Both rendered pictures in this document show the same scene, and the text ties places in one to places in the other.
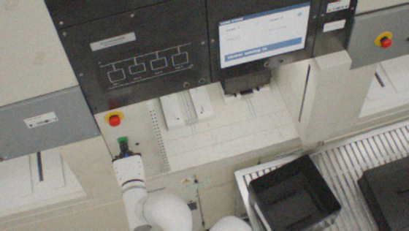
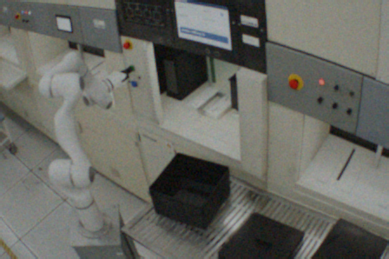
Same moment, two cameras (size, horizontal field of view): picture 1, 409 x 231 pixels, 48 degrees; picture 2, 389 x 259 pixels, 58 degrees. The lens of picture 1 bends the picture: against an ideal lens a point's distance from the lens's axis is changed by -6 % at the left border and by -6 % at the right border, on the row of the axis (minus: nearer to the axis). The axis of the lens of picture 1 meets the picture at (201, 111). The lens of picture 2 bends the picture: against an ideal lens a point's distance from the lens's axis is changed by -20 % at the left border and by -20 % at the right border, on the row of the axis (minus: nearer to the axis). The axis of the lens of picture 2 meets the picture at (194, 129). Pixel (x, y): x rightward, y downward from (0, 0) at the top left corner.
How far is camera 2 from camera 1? 1.51 m
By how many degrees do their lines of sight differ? 39
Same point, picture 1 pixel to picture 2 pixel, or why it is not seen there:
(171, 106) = (202, 97)
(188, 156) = (176, 126)
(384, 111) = (319, 194)
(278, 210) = (186, 195)
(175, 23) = not seen: outside the picture
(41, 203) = not seen: hidden behind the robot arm
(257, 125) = (233, 140)
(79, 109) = (113, 26)
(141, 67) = (140, 12)
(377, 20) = (285, 54)
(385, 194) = (246, 234)
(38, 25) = not seen: outside the picture
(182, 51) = (158, 10)
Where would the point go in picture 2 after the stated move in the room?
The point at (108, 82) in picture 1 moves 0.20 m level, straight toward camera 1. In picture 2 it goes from (126, 15) to (100, 31)
